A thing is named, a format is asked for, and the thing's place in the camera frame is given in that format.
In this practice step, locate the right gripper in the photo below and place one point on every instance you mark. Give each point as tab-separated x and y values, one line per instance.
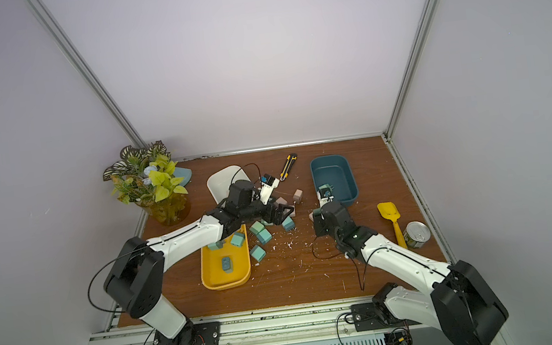
324	208

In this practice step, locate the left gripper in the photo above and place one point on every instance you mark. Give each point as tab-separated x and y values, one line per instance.
277	219

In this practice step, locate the light teal plug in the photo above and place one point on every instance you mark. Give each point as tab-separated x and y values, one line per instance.
216	245

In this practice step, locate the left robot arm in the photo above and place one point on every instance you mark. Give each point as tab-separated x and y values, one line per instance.
136	276

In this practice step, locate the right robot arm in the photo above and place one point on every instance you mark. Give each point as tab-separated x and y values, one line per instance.
456	299

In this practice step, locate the teal storage box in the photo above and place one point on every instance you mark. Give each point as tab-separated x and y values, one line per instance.
336	171

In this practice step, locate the white storage box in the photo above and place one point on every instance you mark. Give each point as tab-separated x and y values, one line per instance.
219	183

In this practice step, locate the yellow storage box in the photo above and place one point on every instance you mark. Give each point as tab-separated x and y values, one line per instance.
212	275

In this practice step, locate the pink plug upper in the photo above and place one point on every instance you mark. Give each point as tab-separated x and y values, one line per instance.
282	201

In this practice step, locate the pink plug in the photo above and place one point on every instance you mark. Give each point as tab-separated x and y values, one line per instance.
298	196
282	201

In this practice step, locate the green plug middle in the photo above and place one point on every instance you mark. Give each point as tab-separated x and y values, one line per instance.
257	227

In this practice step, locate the pink plug top right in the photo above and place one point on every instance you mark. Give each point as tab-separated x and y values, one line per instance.
298	196

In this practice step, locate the teal plug bottom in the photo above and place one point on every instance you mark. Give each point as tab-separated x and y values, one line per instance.
258	253

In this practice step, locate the yellow toy shovel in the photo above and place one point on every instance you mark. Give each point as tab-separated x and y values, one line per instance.
389	211

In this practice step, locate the yellow black utility knife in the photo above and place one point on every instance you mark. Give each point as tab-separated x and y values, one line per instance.
291	159

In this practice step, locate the metal tin can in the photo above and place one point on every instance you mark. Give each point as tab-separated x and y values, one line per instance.
416	234

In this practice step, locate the potted green plant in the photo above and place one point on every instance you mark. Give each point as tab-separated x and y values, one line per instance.
146	177

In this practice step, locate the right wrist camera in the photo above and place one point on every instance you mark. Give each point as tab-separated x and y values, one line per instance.
325	194

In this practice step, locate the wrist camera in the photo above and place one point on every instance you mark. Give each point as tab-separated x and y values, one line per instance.
325	194
268	184

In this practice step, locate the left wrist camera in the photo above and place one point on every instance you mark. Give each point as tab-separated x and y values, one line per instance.
268	184

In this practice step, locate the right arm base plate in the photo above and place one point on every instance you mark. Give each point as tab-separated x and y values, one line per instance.
369	317

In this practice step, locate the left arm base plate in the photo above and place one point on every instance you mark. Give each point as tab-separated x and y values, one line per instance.
207	333

